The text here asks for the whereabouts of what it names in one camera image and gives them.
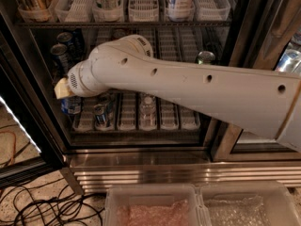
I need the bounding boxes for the blue pepsi can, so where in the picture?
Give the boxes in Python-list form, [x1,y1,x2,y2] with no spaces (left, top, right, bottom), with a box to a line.
[50,43,74,76]
[61,96,82,115]
[56,32,84,60]

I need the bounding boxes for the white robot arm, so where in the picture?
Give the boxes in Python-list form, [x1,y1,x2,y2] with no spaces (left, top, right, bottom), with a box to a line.
[55,35,301,152]

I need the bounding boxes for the open fridge door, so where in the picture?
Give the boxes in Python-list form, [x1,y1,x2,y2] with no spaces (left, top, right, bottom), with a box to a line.
[0,17,64,189]

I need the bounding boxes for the blue can on bottom shelf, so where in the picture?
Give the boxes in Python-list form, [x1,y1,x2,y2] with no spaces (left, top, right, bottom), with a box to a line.
[94,105,109,127]

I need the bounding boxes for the green soda can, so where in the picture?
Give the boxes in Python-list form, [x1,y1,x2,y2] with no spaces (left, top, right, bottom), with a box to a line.
[196,51,215,64]

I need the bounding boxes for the right glass fridge door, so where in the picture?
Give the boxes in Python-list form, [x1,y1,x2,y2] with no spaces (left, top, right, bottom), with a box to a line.
[211,0,301,162]

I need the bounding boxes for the clear water bottle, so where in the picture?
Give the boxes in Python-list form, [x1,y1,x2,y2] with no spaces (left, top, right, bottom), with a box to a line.
[139,94,156,130]

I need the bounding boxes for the left clear plastic bin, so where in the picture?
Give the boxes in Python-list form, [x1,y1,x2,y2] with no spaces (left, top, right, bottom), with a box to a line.
[103,184,212,226]

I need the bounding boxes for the clear plastic bin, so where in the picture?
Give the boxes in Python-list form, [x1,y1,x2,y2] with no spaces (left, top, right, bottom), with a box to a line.
[200,182,301,226]
[103,184,212,226]

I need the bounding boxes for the right clear plastic bin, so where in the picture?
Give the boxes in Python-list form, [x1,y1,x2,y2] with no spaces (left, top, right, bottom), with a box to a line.
[200,182,301,226]

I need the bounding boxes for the orange floor cable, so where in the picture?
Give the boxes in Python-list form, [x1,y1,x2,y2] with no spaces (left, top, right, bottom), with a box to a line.
[0,129,18,168]

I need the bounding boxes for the black floor cables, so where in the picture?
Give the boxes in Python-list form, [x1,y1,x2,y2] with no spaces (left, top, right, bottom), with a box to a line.
[0,176,104,226]

